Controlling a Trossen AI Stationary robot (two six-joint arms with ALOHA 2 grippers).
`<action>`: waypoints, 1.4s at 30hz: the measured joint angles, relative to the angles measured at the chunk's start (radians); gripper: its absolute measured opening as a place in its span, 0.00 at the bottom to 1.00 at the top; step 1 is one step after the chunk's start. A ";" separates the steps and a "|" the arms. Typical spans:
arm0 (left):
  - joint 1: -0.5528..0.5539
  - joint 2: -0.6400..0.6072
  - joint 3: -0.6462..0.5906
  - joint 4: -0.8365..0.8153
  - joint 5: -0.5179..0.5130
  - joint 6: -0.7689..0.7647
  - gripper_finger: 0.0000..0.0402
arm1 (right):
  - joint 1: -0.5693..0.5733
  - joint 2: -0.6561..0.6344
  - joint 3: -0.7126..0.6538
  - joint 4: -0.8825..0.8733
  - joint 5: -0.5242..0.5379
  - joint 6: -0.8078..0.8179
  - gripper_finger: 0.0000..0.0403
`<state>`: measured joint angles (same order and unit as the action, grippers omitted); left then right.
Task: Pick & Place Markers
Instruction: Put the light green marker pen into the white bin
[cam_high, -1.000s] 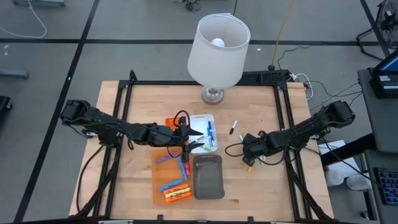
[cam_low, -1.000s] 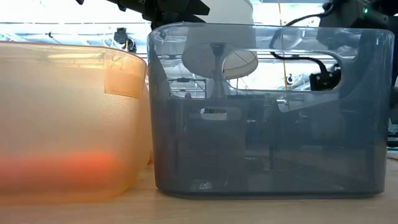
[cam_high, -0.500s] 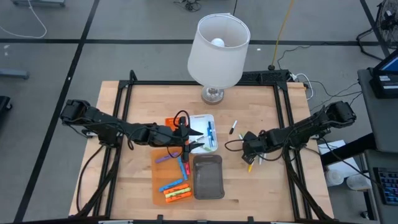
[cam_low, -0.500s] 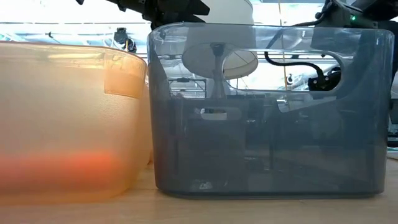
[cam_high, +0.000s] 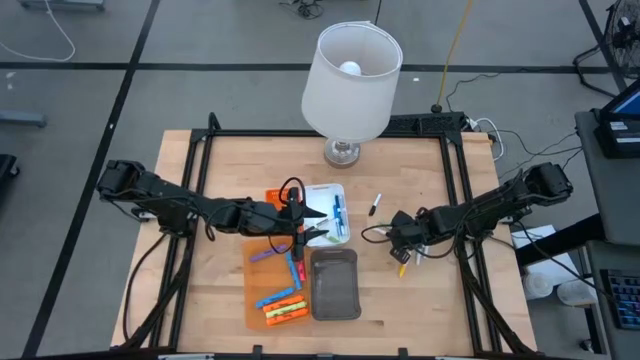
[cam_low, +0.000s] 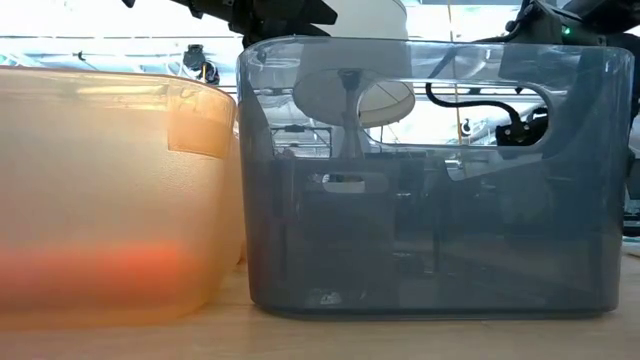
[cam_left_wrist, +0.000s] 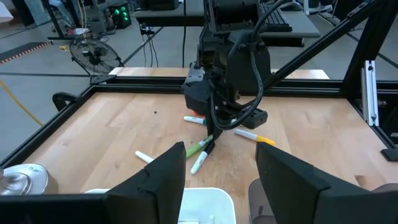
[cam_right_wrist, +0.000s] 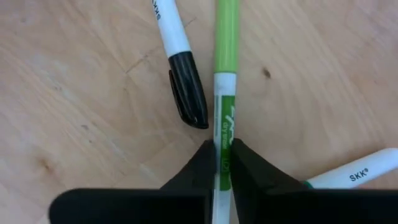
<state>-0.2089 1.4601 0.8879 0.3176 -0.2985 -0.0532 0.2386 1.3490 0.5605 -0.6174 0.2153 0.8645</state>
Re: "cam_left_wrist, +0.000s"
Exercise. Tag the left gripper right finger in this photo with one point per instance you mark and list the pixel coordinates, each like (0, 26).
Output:
(298, 199)

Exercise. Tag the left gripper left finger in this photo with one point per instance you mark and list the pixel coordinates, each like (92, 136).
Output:
(149, 199)

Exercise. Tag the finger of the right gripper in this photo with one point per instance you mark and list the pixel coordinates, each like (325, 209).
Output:
(211, 129)
(218, 133)

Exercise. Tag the teal cap white marker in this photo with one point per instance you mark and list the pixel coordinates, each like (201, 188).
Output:
(192, 119)

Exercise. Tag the light green marker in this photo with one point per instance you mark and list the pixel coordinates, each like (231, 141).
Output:
(194, 151)

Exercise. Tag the white plastic bin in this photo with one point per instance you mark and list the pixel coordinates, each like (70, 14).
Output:
(205, 205)

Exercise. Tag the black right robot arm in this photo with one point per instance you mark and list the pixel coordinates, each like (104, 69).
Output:
(242, 62)

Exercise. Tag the yellow cap white marker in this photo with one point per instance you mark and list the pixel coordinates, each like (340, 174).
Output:
(248, 134)

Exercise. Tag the black cap white marker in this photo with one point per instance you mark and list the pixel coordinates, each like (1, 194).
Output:
(143, 156)
(199, 161)

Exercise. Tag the grey translucent bin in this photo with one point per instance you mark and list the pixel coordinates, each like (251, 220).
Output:
(256, 202)

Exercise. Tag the black computer keyboard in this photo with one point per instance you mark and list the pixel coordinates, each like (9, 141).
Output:
(276, 18)

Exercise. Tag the grey desk with keyboard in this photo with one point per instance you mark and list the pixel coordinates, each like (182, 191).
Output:
(298, 25)

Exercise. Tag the white shade table lamp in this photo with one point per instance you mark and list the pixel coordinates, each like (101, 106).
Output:
(21, 180)

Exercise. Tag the black floor fan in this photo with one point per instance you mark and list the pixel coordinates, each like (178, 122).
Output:
(96, 57)

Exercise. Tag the black computer with green lights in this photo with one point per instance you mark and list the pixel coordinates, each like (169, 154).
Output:
(119, 15)

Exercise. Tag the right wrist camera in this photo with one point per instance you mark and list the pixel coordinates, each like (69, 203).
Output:
(197, 93)

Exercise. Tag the black rail bracket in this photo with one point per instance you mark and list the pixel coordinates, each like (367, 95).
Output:
(391, 155)

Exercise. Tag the silver aluminium bracket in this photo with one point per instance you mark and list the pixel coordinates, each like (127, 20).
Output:
(370, 93)

